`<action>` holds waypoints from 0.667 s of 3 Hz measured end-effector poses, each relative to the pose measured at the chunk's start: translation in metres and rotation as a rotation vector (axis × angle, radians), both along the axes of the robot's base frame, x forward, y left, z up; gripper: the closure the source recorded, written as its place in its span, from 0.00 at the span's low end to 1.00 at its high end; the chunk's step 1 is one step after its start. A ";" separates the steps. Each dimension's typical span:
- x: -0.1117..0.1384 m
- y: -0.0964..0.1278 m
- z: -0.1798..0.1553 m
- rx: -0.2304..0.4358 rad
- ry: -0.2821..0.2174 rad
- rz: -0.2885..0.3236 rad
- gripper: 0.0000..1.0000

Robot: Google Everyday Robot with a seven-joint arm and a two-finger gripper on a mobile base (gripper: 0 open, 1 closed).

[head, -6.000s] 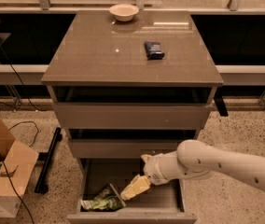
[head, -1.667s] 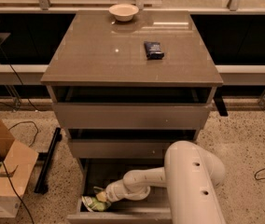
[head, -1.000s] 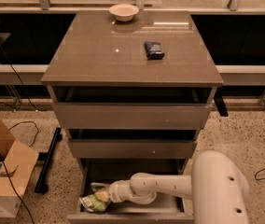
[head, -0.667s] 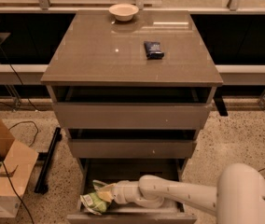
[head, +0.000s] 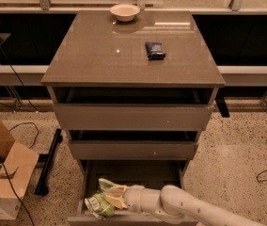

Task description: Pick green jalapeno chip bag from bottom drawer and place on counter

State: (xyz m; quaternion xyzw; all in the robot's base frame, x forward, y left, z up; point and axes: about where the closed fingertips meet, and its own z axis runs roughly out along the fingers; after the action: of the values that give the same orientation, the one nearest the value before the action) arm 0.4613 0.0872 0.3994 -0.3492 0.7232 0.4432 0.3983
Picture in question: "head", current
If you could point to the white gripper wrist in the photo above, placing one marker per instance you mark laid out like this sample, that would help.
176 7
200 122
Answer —
133 197

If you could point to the green jalapeno chip bag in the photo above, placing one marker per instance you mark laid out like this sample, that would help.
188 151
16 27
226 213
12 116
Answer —
97 205

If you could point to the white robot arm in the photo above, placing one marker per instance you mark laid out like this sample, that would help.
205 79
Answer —
172 204

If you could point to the grey bottom drawer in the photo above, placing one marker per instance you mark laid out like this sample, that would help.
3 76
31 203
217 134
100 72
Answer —
148 173

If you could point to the grey drawer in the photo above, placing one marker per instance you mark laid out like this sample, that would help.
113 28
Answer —
133 145
148 173
97 117

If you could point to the grey middle drawer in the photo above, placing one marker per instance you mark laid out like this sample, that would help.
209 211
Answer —
133 145

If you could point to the grey top drawer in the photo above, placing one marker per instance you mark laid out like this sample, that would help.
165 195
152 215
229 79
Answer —
97 117

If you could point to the grey drawer cabinet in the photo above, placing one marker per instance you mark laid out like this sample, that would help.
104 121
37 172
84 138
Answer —
102 61

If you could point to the dark blue snack bag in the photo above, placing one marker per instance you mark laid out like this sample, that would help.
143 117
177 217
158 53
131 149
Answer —
155 50

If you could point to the black metal bar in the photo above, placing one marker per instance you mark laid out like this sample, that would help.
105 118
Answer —
47 159

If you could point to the brown cardboard box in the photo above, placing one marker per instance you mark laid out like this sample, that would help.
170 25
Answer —
17 163

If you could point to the black table leg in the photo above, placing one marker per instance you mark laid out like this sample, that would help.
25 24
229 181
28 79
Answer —
221 104

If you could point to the white bowl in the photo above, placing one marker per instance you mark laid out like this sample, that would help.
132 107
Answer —
125 12

